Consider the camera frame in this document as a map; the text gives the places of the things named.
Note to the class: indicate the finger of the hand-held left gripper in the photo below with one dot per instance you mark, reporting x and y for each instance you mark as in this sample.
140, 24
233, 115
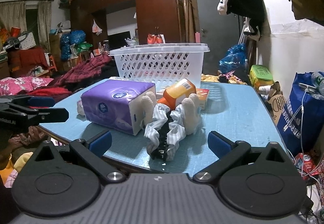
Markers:
50, 115
40, 102

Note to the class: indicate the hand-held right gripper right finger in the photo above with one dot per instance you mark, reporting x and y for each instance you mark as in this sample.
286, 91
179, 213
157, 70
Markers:
218, 144

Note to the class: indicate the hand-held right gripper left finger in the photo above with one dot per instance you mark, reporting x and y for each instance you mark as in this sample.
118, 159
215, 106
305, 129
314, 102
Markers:
101, 141

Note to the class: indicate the purple tissue pack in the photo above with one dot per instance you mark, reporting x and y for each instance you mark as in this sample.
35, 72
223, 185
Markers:
111, 102

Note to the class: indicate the orange white medicine box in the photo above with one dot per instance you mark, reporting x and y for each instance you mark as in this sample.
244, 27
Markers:
203, 97

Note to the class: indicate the clear plastic container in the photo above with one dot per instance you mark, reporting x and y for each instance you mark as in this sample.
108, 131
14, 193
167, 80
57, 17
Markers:
162, 67

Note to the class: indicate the pink floral pillow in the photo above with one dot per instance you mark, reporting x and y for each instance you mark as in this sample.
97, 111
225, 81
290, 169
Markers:
22, 84

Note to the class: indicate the red stool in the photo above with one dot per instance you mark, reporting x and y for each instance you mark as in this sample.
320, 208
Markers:
52, 63

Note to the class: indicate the white knit glove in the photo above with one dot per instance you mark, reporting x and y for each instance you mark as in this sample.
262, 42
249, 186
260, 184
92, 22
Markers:
191, 112
148, 107

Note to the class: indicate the red cloth cover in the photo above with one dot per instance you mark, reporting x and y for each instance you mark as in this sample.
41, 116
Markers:
27, 57

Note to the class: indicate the red plaid blanket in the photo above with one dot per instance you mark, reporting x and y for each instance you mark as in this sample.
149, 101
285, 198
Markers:
83, 69

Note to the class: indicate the striped fabric hair claw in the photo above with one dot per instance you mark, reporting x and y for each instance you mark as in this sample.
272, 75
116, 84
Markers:
162, 127

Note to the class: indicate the orange bottle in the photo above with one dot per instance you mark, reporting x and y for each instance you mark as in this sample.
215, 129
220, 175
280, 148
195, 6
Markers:
177, 92

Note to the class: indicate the yellow blanket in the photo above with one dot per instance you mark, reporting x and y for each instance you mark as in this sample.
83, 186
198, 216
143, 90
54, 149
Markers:
210, 77

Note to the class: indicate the blue patterned plastic bags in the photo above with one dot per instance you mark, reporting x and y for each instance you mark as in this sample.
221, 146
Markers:
73, 41

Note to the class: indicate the green box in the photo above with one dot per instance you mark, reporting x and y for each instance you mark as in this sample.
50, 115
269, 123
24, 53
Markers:
260, 73

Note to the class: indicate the beige curtain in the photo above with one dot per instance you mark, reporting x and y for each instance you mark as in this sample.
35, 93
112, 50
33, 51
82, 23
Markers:
15, 19

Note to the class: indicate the blue plastic bag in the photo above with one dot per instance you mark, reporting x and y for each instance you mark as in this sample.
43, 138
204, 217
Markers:
232, 58

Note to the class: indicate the blue shopping bag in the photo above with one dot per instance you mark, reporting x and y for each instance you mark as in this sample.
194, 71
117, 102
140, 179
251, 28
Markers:
303, 122

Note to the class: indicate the red carton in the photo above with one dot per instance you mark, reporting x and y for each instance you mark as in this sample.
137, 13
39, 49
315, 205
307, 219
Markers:
305, 163

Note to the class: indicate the white hanging plastic bag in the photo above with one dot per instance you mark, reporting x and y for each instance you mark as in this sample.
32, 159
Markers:
96, 27

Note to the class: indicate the black television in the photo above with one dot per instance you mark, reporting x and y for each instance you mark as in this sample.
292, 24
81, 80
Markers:
119, 40

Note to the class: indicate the pink door tag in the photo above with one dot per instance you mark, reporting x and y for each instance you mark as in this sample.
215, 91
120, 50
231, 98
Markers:
197, 37

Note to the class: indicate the orange shoes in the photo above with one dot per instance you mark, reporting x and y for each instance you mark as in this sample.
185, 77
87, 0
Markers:
154, 39

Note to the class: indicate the white folding rack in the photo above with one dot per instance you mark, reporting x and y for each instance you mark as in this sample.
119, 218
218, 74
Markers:
244, 31

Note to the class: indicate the clear plastic bottle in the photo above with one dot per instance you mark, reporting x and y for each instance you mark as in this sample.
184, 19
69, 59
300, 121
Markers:
317, 82

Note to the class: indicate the grey door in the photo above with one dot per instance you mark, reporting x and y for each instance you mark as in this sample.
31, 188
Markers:
210, 16

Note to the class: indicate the wooden sticks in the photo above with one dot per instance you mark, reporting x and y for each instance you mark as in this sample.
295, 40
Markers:
188, 11

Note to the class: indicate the brown wooden wardrobe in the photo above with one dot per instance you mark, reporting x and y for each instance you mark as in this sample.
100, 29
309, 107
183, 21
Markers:
151, 6

